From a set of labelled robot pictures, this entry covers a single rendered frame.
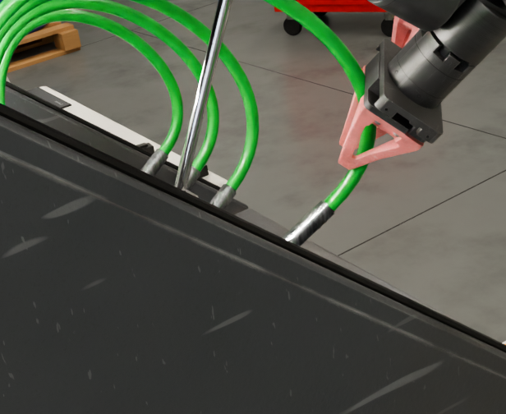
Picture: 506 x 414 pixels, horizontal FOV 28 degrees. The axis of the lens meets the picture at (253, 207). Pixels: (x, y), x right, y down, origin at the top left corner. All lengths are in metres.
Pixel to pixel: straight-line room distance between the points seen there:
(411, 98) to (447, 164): 2.92
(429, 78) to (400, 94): 0.03
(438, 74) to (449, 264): 2.30
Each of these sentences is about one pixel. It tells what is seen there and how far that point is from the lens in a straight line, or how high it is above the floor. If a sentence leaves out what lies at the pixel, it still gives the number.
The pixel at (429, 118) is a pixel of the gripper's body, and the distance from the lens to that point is 0.90.
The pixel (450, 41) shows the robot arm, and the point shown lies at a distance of 0.88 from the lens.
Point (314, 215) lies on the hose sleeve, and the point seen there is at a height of 1.15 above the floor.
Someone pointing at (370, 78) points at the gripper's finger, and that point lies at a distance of 0.92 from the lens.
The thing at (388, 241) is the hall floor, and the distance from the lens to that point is 3.33.
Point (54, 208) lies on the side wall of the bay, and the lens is 0.57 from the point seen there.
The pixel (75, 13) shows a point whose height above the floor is 1.30.
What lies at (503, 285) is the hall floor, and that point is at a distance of 3.05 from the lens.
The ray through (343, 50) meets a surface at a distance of 0.92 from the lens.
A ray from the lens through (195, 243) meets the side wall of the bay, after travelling 0.62.
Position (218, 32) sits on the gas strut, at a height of 1.41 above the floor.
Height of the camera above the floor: 1.58
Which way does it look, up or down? 26 degrees down
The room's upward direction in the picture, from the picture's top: 9 degrees counter-clockwise
